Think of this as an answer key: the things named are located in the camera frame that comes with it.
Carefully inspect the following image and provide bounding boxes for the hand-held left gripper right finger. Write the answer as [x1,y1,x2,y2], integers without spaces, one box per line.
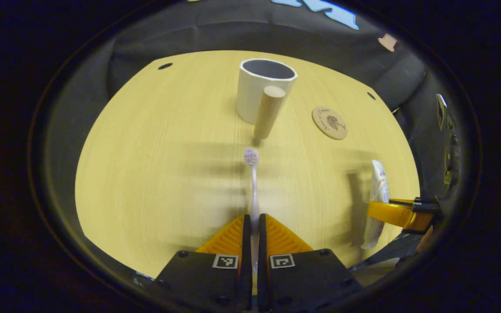
[257,213,362,311]

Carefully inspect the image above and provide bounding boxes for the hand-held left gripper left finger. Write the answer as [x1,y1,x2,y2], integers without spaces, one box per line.
[155,214,252,311]

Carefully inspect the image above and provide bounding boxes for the white toothpaste tube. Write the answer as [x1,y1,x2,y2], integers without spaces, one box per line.
[361,160,390,250]

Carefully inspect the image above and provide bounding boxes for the white toothbrush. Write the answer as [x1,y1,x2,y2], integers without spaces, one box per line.
[244,147,261,283]

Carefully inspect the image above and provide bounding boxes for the round wooden coaster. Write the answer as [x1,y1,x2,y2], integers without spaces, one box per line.
[311,107,348,140]

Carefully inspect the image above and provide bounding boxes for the white cup with wooden handle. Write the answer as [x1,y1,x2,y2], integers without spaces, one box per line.
[236,58,298,140]

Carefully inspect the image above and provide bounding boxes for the wooden desktop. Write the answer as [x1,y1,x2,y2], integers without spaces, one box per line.
[74,50,421,287]

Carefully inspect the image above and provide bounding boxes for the black backdrop cloth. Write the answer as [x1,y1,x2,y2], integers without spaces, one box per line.
[46,0,464,205]

